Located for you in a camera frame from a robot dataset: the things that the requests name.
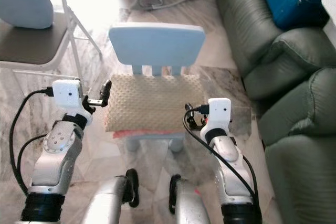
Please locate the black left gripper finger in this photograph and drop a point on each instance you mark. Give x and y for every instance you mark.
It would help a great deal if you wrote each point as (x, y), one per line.
(107, 91)

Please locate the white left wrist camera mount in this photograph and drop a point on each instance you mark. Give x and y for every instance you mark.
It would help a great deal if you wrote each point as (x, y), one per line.
(67, 95)

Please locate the green leather sofa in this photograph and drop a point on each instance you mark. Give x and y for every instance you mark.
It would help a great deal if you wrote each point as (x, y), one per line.
(294, 87)

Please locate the silver left robot leg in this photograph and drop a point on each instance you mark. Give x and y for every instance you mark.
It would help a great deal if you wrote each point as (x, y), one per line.
(110, 203)

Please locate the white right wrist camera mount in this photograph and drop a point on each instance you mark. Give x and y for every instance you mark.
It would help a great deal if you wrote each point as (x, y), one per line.
(219, 114)

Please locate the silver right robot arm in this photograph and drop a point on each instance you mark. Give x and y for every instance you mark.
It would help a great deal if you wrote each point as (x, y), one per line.
(228, 169)

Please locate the silver right robot leg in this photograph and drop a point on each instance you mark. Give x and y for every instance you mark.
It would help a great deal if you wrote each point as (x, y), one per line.
(189, 205)

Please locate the metal folding chair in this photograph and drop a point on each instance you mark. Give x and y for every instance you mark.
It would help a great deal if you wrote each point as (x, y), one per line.
(31, 45)

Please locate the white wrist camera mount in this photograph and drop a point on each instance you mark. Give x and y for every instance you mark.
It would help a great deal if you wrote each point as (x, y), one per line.
(67, 95)
(219, 114)

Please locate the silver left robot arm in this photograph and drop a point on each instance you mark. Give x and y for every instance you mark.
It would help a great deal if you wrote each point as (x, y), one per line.
(52, 153)

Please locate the small light blue chair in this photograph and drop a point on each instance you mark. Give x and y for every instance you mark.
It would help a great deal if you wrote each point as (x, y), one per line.
(156, 44)

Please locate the white object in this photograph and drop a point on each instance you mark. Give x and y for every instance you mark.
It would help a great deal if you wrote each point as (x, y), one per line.
(331, 6)

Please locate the beige dotted pillow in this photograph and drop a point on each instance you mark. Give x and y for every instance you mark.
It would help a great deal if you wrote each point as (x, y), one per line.
(152, 103)

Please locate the light blue cushion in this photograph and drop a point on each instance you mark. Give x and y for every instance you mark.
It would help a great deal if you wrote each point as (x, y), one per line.
(23, 1)

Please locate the silver robot leg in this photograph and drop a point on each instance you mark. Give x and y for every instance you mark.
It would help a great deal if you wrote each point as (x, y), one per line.
(110, 203)
(189, 205)

